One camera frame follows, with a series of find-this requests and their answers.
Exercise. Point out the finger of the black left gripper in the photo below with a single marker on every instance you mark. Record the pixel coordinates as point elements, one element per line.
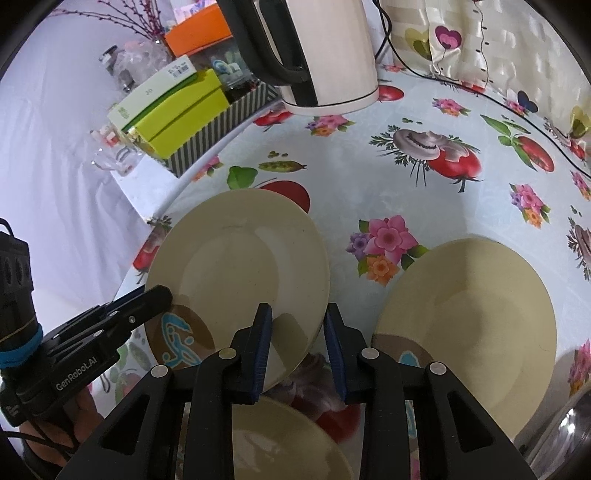
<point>137,307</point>

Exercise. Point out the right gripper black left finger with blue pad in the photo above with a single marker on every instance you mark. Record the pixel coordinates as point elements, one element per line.
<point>188,409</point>

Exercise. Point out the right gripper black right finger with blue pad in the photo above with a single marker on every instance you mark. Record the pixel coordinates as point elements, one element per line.
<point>457,437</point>

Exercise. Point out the beige plate with brown logo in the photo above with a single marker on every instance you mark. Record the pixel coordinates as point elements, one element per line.
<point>230,254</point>

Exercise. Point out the beige plate bottom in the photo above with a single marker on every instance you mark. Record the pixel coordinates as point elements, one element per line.
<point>274,441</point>

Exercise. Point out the person's left hand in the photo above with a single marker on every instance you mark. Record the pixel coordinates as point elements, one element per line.
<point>68,426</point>

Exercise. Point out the steel bowl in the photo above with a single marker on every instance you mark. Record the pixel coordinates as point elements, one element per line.
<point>563,449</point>

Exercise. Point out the beige plate right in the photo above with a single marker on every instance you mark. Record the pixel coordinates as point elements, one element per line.
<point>478,307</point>

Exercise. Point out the small glass cup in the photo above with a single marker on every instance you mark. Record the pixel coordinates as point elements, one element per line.
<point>112,153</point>

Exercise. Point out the white green carton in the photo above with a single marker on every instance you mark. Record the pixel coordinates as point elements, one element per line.
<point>149,92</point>

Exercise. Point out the lime green box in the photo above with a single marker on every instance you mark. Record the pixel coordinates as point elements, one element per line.
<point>166,127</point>

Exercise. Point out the striped storage box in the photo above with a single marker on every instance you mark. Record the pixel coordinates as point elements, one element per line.
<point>238,112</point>

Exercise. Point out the clear glass jar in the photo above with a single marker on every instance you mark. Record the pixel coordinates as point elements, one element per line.
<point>134,62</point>

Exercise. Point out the floral plastic tablecloth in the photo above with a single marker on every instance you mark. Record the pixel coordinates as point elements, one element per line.
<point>451,163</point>

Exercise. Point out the pink twig branches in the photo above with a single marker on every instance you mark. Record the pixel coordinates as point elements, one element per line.
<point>143,18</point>

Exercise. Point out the orange box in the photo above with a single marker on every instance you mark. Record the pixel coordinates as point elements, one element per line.
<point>200,31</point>

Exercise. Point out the white electric kettle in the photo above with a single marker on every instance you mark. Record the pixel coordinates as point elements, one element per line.
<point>318,53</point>

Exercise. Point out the cream heart pattern curtain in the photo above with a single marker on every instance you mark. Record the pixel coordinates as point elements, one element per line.
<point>504,46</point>

